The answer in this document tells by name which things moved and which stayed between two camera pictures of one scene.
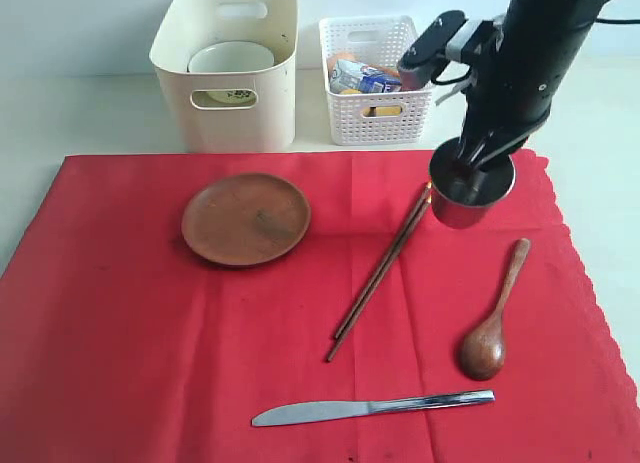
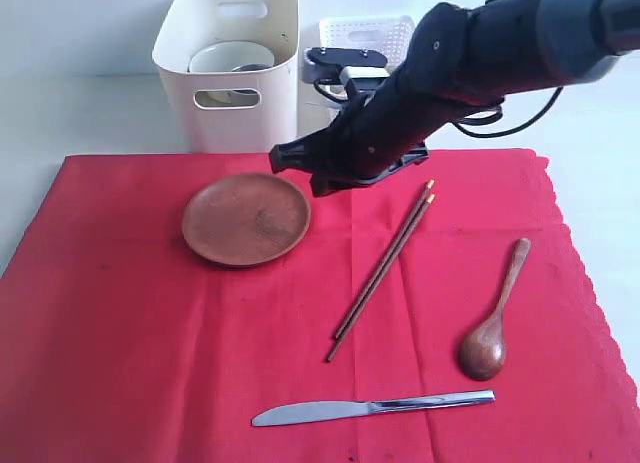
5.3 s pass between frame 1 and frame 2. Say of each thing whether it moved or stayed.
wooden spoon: stayed
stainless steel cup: moved
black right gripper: moved
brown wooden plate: stayed
